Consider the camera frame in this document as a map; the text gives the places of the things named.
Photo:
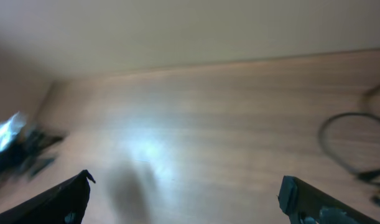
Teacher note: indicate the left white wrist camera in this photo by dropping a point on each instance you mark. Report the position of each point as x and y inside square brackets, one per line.
[10, 129]

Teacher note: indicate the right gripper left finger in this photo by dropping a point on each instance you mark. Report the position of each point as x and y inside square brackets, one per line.
[64, 203]

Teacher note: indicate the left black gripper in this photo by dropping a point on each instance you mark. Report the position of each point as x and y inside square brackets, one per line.
[24, 155]

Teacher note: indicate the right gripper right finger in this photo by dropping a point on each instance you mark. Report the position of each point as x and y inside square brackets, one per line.
[303, 203]

